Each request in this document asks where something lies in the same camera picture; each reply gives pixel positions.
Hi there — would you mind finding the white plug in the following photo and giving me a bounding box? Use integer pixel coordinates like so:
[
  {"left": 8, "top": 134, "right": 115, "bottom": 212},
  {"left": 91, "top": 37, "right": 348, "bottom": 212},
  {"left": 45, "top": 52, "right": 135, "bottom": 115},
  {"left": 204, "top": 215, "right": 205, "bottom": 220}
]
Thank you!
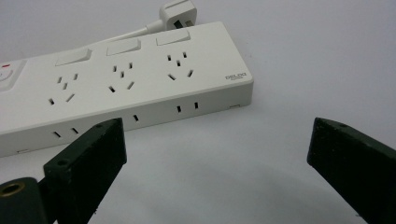
[{"left": 159, "top": 0, "right": 198, "bottom": 32}]

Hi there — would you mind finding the white power strip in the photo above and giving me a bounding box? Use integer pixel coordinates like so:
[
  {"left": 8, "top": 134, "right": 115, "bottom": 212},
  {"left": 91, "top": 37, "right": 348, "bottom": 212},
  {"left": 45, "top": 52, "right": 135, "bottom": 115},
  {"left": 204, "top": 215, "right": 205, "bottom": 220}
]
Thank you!
[{"left": 0, "top": 21, "right": 254, "bottom": 159}]

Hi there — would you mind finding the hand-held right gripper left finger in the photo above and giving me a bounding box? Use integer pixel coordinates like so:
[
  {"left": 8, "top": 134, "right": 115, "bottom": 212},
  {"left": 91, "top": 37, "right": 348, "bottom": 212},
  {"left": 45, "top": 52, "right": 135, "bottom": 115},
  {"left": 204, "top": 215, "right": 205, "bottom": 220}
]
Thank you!
[{"left": 38, "top": 117, "right": 128, "bottom": 224}]

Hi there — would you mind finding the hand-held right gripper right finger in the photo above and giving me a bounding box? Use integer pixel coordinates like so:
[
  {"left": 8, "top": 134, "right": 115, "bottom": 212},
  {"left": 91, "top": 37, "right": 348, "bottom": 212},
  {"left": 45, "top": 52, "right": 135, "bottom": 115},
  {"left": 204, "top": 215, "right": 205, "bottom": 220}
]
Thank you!
[{"left": 306, "top": 117, "right": 396, "bottom": 224}]

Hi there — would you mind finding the white power cable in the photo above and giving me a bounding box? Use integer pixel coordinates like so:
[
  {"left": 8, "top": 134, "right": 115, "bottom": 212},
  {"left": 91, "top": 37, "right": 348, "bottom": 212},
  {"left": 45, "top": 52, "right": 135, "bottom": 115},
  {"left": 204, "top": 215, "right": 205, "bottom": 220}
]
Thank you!
[{"left": 100, "top": 19, "right": 164, "bottom": 44}]

